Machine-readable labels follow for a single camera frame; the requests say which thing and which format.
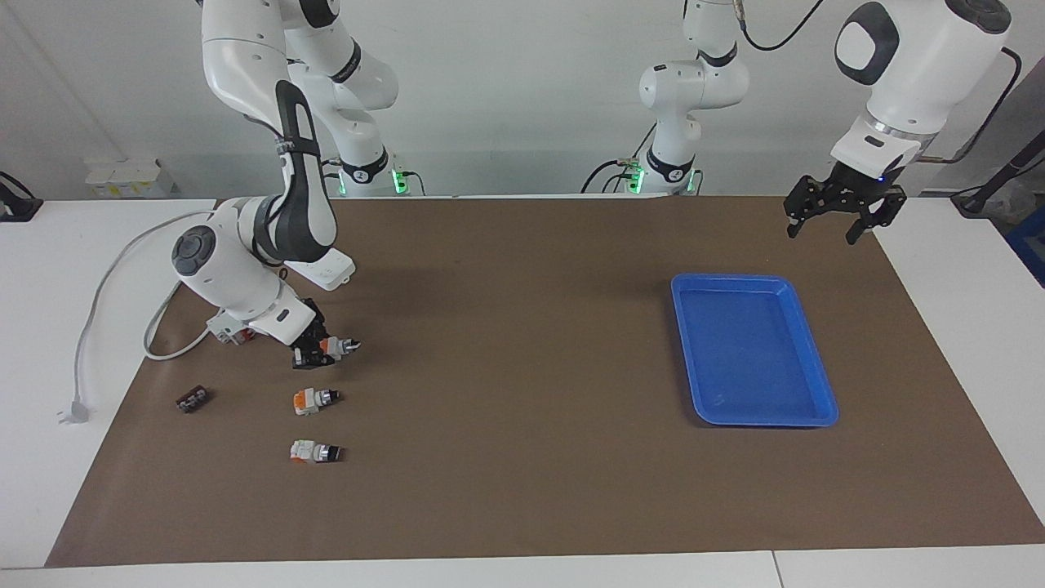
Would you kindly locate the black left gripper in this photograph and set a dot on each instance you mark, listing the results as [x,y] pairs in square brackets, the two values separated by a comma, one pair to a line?
[857,189]

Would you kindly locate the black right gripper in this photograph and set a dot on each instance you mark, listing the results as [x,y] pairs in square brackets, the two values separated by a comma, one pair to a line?
[309,320]

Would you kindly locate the orange-backed selector switch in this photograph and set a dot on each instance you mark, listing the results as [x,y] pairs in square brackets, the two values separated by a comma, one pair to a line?
[314,400]
[336,347]

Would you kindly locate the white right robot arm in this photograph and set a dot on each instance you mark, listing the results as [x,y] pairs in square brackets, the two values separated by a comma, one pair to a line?
[245,269]

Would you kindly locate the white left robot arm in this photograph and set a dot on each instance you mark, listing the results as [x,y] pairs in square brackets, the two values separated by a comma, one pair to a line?
[922,73]

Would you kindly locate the white power strip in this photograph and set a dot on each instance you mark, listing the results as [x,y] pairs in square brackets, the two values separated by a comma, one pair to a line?
[333,268]

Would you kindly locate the white red circuit breaker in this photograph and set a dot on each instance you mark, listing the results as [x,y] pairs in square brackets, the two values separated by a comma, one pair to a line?
[224,330]

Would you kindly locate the small black terminal block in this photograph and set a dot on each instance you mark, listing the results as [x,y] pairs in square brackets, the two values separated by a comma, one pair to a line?
[193,399]

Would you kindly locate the blue plastic tray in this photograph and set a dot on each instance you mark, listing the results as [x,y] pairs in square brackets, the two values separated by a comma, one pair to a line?
[751,351]

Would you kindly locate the blue crate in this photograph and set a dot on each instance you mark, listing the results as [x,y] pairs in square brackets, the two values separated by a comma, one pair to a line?
[1030,249]

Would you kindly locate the brown paper table mat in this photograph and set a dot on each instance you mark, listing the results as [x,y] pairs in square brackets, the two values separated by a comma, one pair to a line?
[522,425]

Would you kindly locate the white cardboard box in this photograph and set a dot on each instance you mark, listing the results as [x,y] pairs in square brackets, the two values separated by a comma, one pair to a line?
[122,178]

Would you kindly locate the green-backed selector switch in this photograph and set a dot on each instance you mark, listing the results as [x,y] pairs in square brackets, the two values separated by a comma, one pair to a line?
[314,452]

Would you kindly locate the black camera stand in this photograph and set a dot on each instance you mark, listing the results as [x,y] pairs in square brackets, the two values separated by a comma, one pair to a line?
[1000,178]

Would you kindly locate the black clamp mount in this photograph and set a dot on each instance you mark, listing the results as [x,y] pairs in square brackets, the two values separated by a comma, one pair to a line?
[15,202]

